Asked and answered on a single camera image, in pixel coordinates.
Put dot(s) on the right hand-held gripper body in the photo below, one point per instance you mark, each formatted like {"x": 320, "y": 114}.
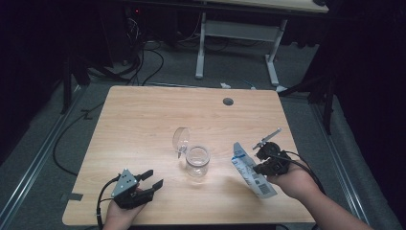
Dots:
{"x": 277, "y": 163}

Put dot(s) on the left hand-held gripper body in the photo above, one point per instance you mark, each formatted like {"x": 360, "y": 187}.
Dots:
{"x": 126, "y": 191}

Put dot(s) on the white and blue pouch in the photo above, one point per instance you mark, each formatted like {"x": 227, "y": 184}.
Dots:
{"x": 252, "y": 182}

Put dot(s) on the clear glass jar with lid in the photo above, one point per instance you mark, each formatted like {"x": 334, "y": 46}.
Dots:
{"x": 198, "y": 161}

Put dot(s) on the person's left hand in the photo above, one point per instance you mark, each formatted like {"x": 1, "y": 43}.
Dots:
{"x": 119, "y": 218}

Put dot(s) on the person's right hand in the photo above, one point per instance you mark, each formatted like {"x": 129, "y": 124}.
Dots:
{"x": 295, "y": 185}

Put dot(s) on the grey tape strip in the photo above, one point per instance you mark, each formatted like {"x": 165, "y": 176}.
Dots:
{"x": 75, "y": 197}

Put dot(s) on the black metal stand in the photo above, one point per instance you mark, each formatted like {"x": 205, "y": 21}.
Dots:
{"x": 328, "y": 108}
{"x": 67, "y": 86}

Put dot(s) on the dark round table grommet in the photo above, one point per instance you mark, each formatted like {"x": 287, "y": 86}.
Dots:
{"x": 228, "y": 101}

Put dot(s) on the small white plug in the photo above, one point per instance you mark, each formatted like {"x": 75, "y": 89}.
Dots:
{"x": 225, "y": 85}

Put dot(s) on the desk with white metal legs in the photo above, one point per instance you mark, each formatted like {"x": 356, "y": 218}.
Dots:
{"x": 239, "y": 30}

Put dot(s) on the metal floor rail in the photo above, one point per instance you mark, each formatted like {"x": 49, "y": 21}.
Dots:
{"x": 35, "y": 166}
{"x": 341, "y": 169}

